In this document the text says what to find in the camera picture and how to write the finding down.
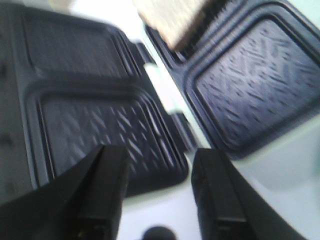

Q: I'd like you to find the green breakfast maker base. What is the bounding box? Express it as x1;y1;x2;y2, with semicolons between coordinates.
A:
117;0;320;240

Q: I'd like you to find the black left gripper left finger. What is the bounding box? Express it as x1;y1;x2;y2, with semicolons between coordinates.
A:
0;145;129;240

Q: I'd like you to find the bread slice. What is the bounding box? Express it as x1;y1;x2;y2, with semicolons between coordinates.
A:
132;0;213;51

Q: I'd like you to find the green breakfast maker lid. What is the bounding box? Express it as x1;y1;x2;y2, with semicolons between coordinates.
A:
0;1;189;202

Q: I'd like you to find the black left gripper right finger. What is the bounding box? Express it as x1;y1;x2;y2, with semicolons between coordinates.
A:
191;148;304;240

